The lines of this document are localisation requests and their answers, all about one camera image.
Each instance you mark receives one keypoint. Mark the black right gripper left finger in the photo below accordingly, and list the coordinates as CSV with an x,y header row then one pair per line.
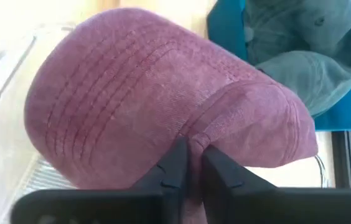
x,y
172,174

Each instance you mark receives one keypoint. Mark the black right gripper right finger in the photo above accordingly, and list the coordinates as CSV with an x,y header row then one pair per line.
x,y
219,177

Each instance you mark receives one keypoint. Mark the faded red baseball cap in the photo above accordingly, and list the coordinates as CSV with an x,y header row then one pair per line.
x,y
150,102

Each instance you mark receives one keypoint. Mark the blue plastic bin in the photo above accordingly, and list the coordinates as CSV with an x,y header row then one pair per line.
x,y
349,105

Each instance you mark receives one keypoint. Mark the grey-green baseball cap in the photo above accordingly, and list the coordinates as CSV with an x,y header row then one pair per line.
x,y
306,53

